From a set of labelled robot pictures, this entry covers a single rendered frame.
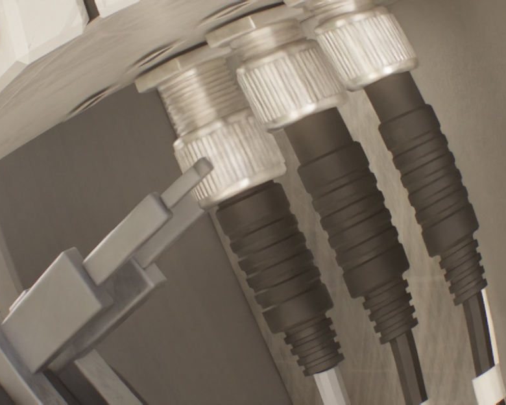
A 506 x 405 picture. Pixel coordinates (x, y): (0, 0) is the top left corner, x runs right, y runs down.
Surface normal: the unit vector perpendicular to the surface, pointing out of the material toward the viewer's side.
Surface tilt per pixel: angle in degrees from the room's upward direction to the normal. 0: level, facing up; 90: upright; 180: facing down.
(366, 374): 90
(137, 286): 62
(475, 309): 50
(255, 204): 45
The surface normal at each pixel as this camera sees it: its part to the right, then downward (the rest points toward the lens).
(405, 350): 0.00, 0.04
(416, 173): -0.44, 0.18
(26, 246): 0.35, -0.15
